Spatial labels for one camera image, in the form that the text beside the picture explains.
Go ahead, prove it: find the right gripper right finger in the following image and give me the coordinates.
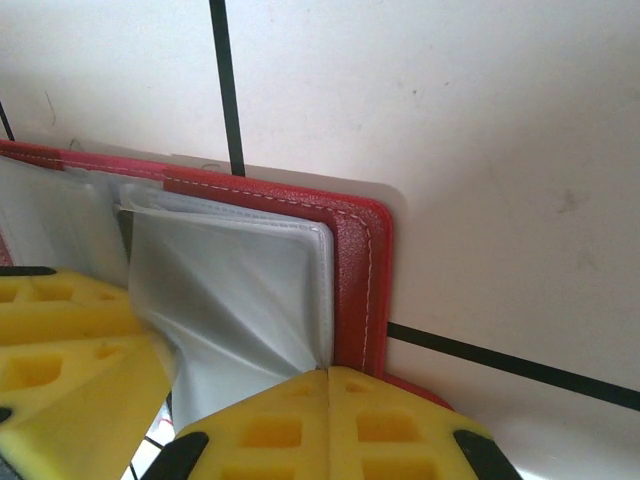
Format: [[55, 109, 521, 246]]
[[327, 366, 507, 480]]

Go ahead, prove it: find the red leather card holder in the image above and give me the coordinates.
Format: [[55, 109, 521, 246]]
[[0, 138, 457, 416]]

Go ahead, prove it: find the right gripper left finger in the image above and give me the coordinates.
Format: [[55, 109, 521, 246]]
[[132, 368, 330, 480]]

